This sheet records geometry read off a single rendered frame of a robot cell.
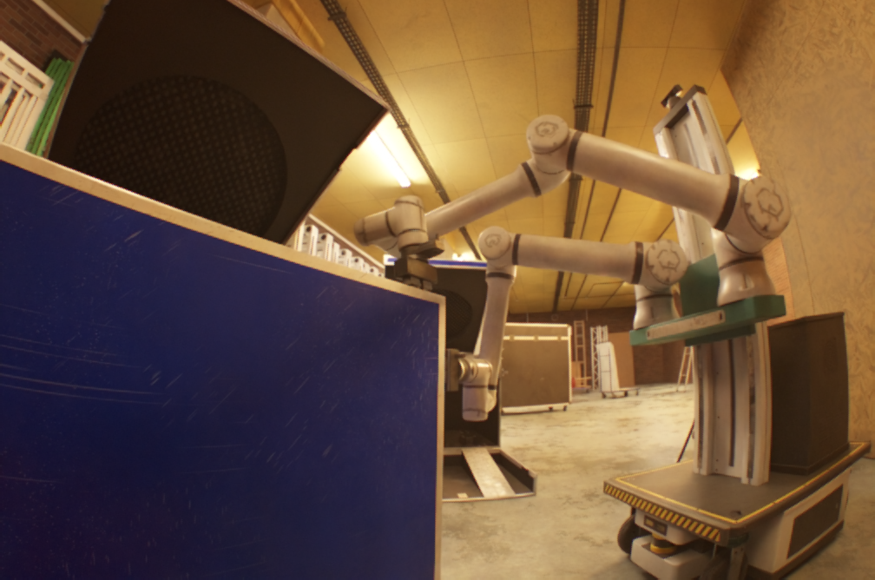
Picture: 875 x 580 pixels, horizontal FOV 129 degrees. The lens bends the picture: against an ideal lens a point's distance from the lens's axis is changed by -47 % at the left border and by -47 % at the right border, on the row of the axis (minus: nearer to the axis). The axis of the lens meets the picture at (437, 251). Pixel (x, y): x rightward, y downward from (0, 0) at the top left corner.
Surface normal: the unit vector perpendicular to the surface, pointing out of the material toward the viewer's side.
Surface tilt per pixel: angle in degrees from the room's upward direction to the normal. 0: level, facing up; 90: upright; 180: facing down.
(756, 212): 97
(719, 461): 90
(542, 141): 91
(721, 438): 90
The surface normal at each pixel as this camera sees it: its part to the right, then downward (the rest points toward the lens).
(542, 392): 0.25, -0.29
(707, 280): -1.00, -0.04
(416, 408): 0.81, -0.17
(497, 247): -0.33, -0.28
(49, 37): 0.96, -0.07
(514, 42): -0.02, 0.95
